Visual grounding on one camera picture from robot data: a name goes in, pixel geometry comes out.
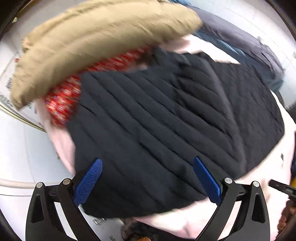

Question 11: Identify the black quilted down jacket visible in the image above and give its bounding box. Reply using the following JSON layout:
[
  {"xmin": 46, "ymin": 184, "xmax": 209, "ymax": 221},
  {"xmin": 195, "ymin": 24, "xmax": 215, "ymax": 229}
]
[{"xmin": 66, "ymin": 49, "xmax": 285, "ymax": 218}]

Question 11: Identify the pink dotted bed sheet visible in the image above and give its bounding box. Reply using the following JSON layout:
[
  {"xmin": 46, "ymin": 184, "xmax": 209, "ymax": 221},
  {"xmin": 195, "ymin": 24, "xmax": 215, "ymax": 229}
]
[{"xmin": 36, "ymin": 35, "xmax": 295, "ymax": 240}]

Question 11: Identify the red floral garment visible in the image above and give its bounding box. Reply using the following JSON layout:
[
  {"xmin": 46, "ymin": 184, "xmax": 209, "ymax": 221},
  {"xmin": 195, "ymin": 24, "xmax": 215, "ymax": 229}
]
[{"xmin": 44, "ymin": 47, "xmax": 151, "ymax": 127}]

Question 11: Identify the grey blue bedding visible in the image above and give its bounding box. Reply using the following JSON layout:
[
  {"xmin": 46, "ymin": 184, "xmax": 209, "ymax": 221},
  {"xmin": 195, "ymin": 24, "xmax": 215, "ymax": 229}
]
[{"xmin": 173, "ymin": 1, "xmax": 285, "ymax": 92}]

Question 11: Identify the beige padded coat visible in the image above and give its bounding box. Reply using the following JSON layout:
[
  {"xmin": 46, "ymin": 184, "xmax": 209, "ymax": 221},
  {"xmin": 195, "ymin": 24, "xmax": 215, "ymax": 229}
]
[{"xmin": 10, "ymin": 1, "xmax": 202, "ymax": 109}]

